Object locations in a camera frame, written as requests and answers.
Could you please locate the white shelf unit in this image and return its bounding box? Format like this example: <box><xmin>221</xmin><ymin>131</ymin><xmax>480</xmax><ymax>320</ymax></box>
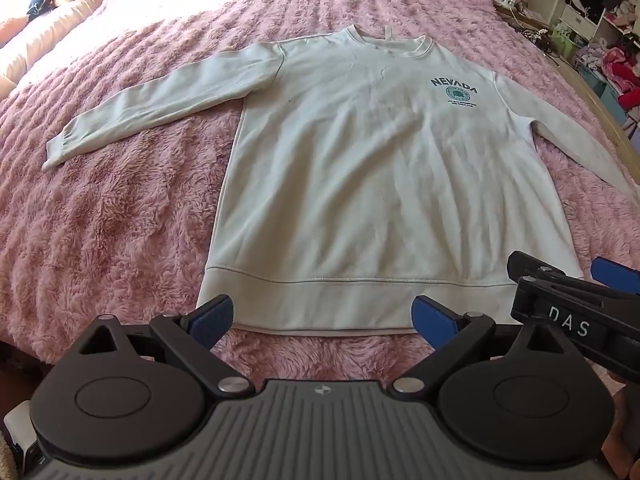
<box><xmin>557</xmin><ymin>0</ymin><xmax>640</xmax><ymax>111</ymax></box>

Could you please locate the wooden bed frame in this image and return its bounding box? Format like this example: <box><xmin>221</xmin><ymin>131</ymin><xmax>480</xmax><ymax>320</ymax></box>
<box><xmin>570</xmin><ymin>57</ymin><xmax>640</xmax><ymax>171</ymax></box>

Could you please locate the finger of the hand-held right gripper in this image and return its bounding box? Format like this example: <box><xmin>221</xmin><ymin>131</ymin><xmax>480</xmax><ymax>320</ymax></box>
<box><xmin>506</xmin><ymin>250</ymin><xmax>640</xmax><ymax>307</ymax></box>
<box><xmin>591</xmin><ymin>257</ymin><xmax>640</xmax><ymax>289</ymax></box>

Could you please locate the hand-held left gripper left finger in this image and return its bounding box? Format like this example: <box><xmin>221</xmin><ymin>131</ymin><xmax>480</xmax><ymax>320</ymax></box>
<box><xmin>75</xmin><ymin>294</ymin><xmax>256</xmax><ymax>397</ymax></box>

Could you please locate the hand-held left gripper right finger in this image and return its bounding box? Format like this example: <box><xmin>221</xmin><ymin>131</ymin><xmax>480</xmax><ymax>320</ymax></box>
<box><xmin>391</xmin><ymin>295</ymin><xmax>576</xmax><ymax>397</ymax></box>

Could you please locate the green storage bin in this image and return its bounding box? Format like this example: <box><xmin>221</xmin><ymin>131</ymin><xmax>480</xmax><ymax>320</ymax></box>
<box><xmin>552</xmin><ymin>24</ymin><xmax>586</xmax><ymax>60</ymax></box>

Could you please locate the white printed sweatshirt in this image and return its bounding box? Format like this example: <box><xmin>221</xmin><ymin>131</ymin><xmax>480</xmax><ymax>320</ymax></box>
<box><xmin>41</xmin><ymin>26</ymin><xmax>640</xmax><ymax>337</ymax></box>

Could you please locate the heap of assorted clothes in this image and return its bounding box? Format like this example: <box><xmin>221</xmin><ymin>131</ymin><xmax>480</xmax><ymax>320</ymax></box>
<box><xmin>565</xmin><ymin>0</ymin><xmax>640</xmax><ymax>111</ymax></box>

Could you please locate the peach bolster pillow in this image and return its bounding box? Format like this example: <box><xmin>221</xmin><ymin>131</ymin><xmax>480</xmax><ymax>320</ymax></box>
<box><xmin>0</xmin><ymin>15</ymin><xmax>31</xmax><ymax>46</ymax></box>

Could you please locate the pink fluffy blanket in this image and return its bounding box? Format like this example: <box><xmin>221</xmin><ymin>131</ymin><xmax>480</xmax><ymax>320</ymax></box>
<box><xmin>0</xmin><ymin>0</ymin><xmax>640</xmax><ymax>391</ymax></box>

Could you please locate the tangle of black cables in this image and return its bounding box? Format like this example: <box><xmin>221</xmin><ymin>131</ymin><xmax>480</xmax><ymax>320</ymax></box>
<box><xmin>520</xmin><ymin>27</ymin><xmax>561</xmax><ymax>56</ymax></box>

